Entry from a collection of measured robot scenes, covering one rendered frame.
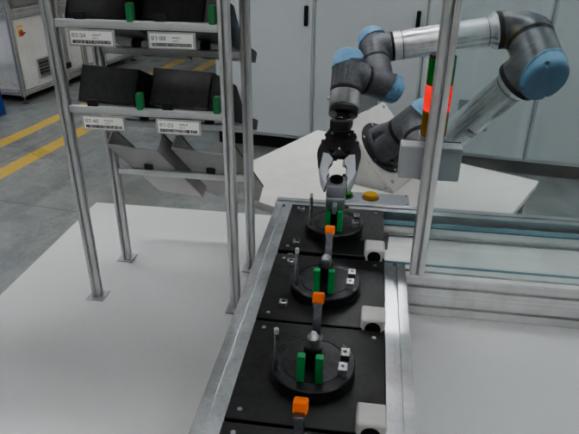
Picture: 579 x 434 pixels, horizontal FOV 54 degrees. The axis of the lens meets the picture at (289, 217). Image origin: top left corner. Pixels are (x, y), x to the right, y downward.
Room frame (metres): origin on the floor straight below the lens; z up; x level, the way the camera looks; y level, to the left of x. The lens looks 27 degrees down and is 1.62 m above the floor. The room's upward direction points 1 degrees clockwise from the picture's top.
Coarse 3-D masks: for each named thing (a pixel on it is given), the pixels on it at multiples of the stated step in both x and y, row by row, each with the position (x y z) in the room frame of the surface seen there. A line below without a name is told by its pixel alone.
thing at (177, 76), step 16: (160, 80) 1.12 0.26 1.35; (176, 80) 1.11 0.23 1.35; (192, 80) 1.10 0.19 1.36; (208, 80) 1.09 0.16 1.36; (160, 96) 1.10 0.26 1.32; (176, 96) 1.09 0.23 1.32; (192, 96) 1.08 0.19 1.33; (208, 96) 1.07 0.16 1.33; (240, 112) 1.21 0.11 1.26; (256, 128) 1.30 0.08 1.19
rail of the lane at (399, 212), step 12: (288, 204) 1.36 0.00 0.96; (300, 204) 1.36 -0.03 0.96; (324, 204) 1.36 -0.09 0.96; (348, 204) 1.37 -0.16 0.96; (360, 204) 1.37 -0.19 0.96; (372, 204) 1.37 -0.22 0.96; (384, 204) 1.37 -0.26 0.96; (384, 216) 1.33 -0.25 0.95; (396, 216) 1.32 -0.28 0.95; (408, 216) 1.32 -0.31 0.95
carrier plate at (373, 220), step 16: (320, 208) 1.32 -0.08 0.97; (352, 208) 1.32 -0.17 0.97; (288, 224) 1.23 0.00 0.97; (304, 224) 1.23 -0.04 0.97; (368, 224) 1.23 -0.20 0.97; (288, 240) 1.15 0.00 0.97; (304, 240) 1.15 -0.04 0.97; (320, 240) 1.15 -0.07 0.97; (352, 240) 1.15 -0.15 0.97; (320, 256) 1.09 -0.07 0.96; (336, 256) 1.09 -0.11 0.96; (352, 256) 1.08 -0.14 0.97
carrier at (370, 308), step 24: (312, 264) 1.01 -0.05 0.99; (336, 264) 1.01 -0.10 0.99; (360, 264) 1.05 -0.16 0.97; (288, 288) 0.95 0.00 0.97; (312, 288) 0.92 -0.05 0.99; (336, 288) 0.92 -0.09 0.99; (360, 288) 0.95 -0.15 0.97; (264, 312) 0.87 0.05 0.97; (288, 312) 0.87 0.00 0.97; (312, 312) 0.87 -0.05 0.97; (336, 312) 0.87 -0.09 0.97; (360, 312) 0.88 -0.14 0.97; (384, 312) 0.85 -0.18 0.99
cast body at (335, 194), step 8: (336, 176) 1.21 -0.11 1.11; (328, 184) 1.19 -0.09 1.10; (336, 184) 1.19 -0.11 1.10; (344, 184) 1.19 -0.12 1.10; (328, 192) 1.18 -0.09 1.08; (336, 192) 1.18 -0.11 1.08; (344, 192) 1.18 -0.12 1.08; (328, 200) 1.18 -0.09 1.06; (336, 200) 1.18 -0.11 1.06; (344, 200) 1.17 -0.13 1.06; (328, 208) 1.18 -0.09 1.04; (336, 208) 1.16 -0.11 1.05
